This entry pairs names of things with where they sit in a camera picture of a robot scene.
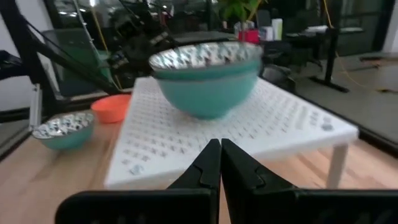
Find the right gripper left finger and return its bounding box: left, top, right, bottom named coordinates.
left=55, top=138, right=222, bottom=224

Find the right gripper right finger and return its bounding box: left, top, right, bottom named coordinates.
left=221, top=138, right=398, bottom=224

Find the teal floral patterned ceramic bowl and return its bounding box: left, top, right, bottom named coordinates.
left=154, top=67, right=261, bottom=121
left=30, top=111, right=96, bottom=151
left=148, top=41, right=264, bottom=80

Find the white perforated metal shelf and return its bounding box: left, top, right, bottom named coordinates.
left=104, top=76, right=360, bottom=190

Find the orange plastic bowl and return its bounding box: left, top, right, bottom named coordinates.
left=90, top=94, right=133, bottom=124

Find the black office chair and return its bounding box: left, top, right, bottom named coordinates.
left=264, top=39, right=324, bottom=71

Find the black office desk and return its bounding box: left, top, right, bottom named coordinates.
left=284, top=26, right=364, bottom=93

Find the red box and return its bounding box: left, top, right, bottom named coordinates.
left=238, top=29, right=261, bottom=44

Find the short white container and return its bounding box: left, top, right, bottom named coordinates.
left=259, top=26, right=274, bottom=42

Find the tall white container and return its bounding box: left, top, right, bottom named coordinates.
left=271, top=17, right=284, bottom=41

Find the yellow cable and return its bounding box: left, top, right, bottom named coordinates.
left=89, top=7, right=123, bottom=91
left=322, top=0, right=398, bottom=94

